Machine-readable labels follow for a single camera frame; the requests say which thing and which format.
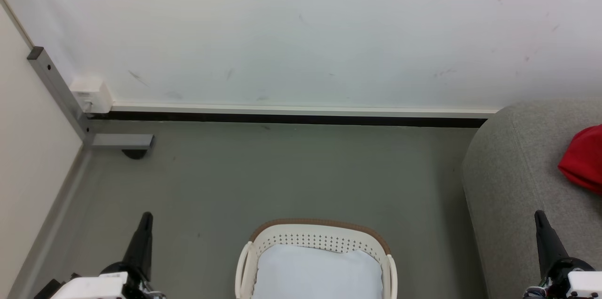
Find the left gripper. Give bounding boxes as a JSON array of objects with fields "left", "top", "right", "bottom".
[{"left": 49, "top": 212, "right": 165, "bottom": 299}]

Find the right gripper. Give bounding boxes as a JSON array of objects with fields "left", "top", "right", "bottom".
[{"left": 523, "top": 210, "right": 602, "bottom": 299}]

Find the red fleece garment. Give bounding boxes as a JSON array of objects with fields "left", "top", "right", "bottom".
[{"left": 558, "top": 124, "right": 602, "bottom": 195}]

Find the white laundry basket brown rim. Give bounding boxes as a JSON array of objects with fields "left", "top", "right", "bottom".
[{"left": 234, "top": 218, "right": 398, "bottom": 299}]

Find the grey fabric sofa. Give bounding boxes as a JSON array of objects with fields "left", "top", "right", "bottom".
[{"left": 462, "top": 99, "right": 602, "bottom": 299}]

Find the grey floor skirting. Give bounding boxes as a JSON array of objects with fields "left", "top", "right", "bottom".
[{"left": 7, "top": 146, "right": 92, "bottom": 299}]

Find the white cloth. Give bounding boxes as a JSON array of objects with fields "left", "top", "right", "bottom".
[{"left": 252, "top": 244, "right": 384, "bottom": 299}]

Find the white baseboard with black gap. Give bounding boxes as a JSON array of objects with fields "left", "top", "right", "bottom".
[{"left": 109, "top": 104, "right": 499, "bottom": 128}]

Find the white wall outlet box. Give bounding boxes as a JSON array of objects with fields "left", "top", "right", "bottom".
[{"left": 70, "top": 77, "right": 114, "bottom": 114}]

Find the grey metal frame post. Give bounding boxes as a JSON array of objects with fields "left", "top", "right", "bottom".
[{"left": 27, "top": 47, "right": 155, "bottom": 150}]

